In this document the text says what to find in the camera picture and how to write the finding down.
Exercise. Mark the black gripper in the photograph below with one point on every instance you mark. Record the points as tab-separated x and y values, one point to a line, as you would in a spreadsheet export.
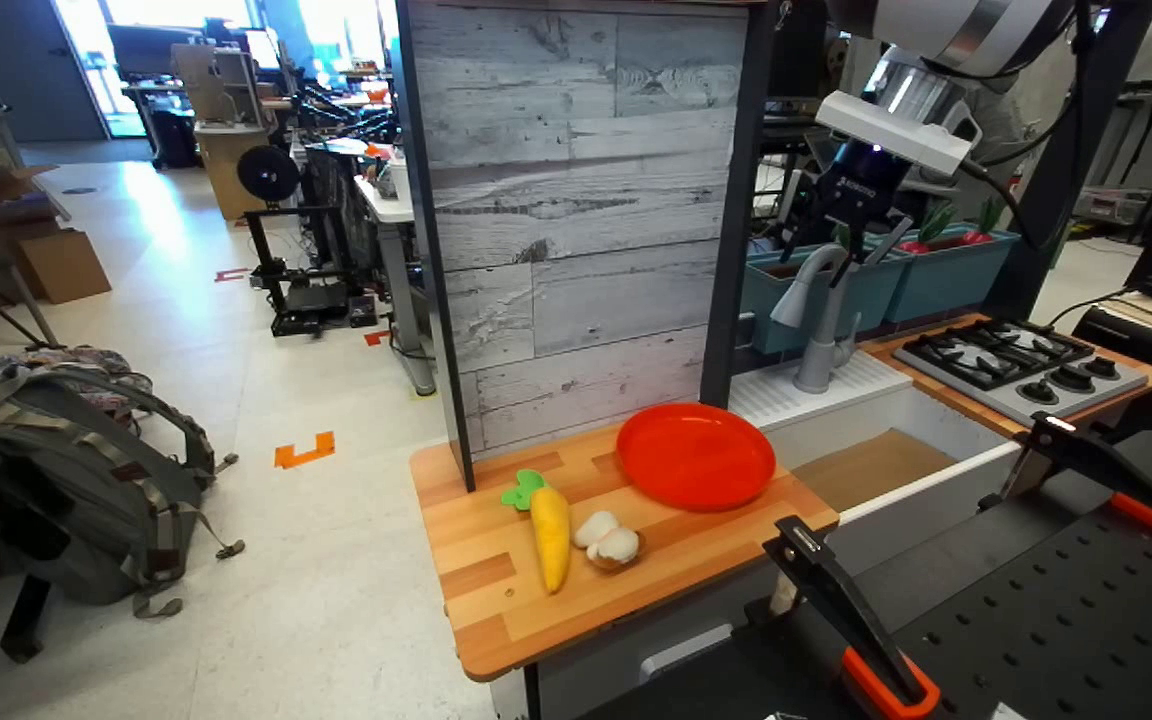
859	190

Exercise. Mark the grey toy tap faucet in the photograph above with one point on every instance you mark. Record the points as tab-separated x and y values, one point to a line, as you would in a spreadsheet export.
823	351

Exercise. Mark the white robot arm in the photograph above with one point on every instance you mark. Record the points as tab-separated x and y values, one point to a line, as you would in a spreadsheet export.
915	104

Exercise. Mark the teal bin left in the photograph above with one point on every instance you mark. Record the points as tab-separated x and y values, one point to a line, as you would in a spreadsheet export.
865	303

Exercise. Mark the teal bin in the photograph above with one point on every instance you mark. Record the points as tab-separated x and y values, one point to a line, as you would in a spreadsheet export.
865	303
950	278

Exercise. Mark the teal bin right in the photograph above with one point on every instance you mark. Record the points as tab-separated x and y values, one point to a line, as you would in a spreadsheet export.
950	278

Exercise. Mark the toy gas stove top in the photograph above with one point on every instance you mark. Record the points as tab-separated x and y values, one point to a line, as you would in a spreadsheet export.
1023	369

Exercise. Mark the white toy sink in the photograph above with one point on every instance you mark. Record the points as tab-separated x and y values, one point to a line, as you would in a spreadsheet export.
895	463

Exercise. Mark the grey wood-pattern back panel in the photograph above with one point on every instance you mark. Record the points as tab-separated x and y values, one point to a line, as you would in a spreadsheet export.
578	173

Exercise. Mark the black orange clamp far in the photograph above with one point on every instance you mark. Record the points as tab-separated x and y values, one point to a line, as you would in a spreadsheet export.
1059	443

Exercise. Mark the black orange clamp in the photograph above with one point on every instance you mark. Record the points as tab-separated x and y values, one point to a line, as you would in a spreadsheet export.
874	669
1059	443

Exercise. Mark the orange plastic plate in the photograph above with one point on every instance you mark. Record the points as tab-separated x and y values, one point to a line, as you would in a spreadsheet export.
694	456

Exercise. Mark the black orange clamp near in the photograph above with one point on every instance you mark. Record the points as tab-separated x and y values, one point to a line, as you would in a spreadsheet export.
874	669

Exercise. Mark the white toy mushroom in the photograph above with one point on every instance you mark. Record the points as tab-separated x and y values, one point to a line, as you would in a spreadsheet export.
606	540

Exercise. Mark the yellow toy corn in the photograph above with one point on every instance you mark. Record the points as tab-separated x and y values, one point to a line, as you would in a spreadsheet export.
549	526

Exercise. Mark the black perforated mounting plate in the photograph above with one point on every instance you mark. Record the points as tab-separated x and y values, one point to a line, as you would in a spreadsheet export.
1032	611

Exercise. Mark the wooden counter board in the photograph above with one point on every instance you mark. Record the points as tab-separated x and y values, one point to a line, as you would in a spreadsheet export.
485	557

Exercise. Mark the cardboard box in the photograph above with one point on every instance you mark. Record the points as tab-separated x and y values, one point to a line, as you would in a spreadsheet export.
60	267

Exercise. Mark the grey backpack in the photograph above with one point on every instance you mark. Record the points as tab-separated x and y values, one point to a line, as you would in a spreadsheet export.
100	488

